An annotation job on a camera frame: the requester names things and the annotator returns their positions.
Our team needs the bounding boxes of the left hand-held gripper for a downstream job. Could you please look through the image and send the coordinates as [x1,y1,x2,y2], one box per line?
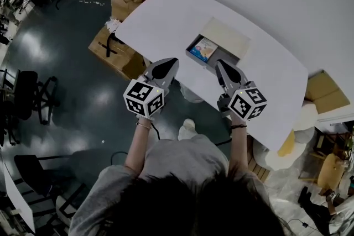
[123,57,180,118]

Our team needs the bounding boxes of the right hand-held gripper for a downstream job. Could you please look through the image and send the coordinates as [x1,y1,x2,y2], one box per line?
[215,60,268,122]

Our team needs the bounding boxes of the blue and white printed packet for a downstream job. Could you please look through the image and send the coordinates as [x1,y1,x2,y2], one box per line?
[190,37,218,62]

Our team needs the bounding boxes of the grey cardboard box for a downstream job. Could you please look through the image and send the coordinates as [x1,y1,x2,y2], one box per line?
[185,17,252,69]

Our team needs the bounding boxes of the person's right forearm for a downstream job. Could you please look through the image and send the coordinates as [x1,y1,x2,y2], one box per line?
[227,118,248,175]

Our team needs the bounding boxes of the person's left forearm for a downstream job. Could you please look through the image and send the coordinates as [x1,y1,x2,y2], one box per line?
[124,117,153,175]

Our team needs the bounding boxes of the large brown cardboard box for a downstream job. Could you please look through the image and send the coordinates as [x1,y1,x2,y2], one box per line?
[111,0,167,23]

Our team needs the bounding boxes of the open tan cardboard box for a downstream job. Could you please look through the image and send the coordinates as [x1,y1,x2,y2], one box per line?
[304,70,351,115]

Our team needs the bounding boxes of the clear plastic bag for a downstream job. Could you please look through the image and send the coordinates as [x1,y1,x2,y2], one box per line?
[179,82,206,104]

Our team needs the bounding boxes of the person's leg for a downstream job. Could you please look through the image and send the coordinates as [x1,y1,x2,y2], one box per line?
[178,118,199,142]

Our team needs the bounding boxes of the crumpled white paper scraps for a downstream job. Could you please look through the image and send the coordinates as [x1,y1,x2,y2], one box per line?
[105,16,122,34]

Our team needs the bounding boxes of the fried egg shaped cushion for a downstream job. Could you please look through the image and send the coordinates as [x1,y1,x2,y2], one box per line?
[253,101,319,172]

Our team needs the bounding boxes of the person's grey shirt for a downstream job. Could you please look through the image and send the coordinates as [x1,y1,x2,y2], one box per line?
[68,134,272,236]

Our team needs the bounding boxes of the wooden pallet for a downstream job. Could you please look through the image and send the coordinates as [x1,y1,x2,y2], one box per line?
[246,135,272,183]

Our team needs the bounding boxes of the black office chair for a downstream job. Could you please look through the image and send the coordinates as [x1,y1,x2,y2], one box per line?
[15,70,61,125]

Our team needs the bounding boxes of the yellow stool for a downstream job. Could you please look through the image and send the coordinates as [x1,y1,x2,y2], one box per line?
[316,153,350,197]

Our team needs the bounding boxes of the beige chair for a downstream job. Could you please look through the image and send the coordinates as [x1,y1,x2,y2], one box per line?
[55,181,90,219]

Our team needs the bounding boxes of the white flat panel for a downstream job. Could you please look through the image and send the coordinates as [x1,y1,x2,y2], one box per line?
[1,159,37,233]

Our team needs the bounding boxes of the cardboard box with black strap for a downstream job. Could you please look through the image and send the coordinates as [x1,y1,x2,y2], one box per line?
[88,25,148,81]

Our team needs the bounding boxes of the black frame chair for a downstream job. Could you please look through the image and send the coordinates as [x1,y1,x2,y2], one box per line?
[13,154,71,191]

